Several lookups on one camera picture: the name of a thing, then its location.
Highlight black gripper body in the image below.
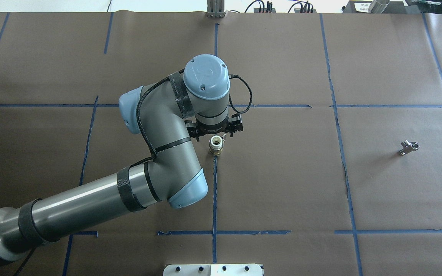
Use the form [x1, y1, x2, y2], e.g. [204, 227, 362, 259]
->
[185, 115, 243, 141]

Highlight white PPR brass valve fitting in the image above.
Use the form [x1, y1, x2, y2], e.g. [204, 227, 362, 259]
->
[209, 134, 226, 156]

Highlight chrome angle valve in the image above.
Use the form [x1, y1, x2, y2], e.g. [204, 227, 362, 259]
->
[397, 140, 420, 156]

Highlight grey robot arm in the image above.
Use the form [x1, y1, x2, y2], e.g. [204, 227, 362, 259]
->
[0, 54, 243, 266]

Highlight equipment clutter at table corner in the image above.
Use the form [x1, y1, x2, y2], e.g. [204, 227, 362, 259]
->
[342, 0, 442, 14]

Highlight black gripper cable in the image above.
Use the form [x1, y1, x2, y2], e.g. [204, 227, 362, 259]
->
[229, 74, 253, 114]

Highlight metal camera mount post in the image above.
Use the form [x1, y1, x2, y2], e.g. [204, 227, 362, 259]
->
[206, 0, 226, 18]

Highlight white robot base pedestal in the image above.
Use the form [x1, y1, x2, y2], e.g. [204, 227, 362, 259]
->
[163, 263, 265, 276]

